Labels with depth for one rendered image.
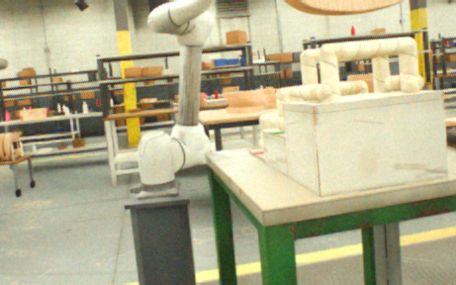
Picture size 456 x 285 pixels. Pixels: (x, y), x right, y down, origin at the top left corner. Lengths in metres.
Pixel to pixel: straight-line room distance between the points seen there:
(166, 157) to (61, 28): 10.99
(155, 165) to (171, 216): 0.22
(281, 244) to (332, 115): 0.25
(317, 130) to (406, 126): 0.18
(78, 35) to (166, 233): 10.93
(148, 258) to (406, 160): 1.12
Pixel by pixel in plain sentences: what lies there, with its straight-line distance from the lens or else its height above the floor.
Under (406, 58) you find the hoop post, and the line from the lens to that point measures 0.78.
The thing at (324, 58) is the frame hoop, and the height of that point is 1.18.
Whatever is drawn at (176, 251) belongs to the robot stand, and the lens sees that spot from 1.54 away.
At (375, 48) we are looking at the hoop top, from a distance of 0.73.
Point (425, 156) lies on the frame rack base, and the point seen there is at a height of 0.98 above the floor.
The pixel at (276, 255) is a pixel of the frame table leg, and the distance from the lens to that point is 0.68.
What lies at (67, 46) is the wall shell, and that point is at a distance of 12.15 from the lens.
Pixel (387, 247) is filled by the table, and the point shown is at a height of 0.59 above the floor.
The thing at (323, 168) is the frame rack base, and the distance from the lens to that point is 0.68.
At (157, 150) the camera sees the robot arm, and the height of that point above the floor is 0.90.
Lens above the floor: 1.15
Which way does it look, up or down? 3 degrees down
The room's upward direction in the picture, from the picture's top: 6 degrees counter-clockwise
